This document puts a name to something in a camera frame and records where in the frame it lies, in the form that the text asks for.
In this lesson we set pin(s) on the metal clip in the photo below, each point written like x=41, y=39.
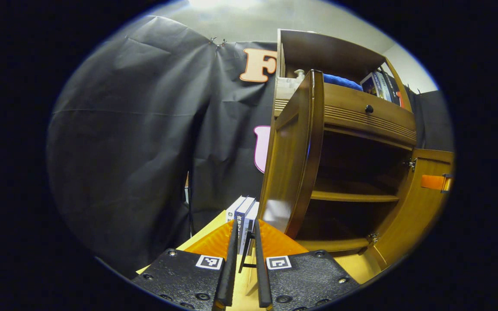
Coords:
x=212, y=40
x=223, y=42

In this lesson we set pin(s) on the dark blue standing book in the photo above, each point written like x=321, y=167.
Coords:
x=242, y=216

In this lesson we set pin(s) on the wooden inner shelf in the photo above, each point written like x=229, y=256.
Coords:
x=352, y=196

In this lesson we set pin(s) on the wooden ribbed drawer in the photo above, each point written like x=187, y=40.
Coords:
x=348, y=106

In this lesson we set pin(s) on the wooden double-door shoe cabinet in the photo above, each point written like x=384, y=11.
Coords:
x=331, y=52

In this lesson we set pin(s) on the metal door hinge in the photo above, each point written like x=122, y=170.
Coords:
x=373, y=238
x=411, y=164

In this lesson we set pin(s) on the wooden shoe cabinet door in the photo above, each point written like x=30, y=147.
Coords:
x=417, y=216
x=288, y=172

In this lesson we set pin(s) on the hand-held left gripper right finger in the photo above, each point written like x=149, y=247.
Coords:
x=263, y=276

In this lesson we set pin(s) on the ceiling light panel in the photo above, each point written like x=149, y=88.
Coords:
x=223, y=3

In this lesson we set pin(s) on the black spine book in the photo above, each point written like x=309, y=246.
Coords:
x=392, y=88

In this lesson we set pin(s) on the clear pump bottle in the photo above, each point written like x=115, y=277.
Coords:
x=299, y=73

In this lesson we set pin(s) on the light blue spine book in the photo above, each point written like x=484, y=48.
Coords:
x=383, y=86

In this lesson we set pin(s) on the black backdrop cloth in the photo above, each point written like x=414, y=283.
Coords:
x=435, y=121
x=136, y=151

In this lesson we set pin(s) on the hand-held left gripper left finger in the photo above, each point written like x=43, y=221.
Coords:
x=227, y=268

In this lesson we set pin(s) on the blue folded towel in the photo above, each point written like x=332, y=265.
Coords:
x=339, y=81

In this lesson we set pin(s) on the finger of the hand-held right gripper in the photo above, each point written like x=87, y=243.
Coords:
x=431, y=182

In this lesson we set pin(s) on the black round drawer knob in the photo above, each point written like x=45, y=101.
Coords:
x=368, y=109

